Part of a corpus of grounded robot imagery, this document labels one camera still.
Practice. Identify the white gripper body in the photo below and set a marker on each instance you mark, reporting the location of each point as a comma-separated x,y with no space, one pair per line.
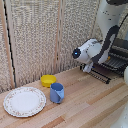
88,67

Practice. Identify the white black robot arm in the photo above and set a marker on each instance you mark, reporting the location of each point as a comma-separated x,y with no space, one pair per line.
108,20

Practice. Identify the ribbed metal oven tray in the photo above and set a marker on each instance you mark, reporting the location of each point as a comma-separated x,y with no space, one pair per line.
115,62

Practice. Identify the blue cup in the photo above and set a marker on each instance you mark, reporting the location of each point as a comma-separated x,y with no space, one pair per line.
56,93

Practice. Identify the yellow bowl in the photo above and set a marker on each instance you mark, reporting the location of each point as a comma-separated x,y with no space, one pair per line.
48,80

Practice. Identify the white blurred object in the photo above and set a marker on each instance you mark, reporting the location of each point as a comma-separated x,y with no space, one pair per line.
121,118

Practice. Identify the white patterned plate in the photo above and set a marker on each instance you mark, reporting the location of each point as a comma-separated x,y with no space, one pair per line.
24,101

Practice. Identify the plain wooden post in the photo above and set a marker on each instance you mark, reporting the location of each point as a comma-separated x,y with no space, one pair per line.
59,33

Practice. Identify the wooden post with black strip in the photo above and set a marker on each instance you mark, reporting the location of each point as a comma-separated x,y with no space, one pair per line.
8,50

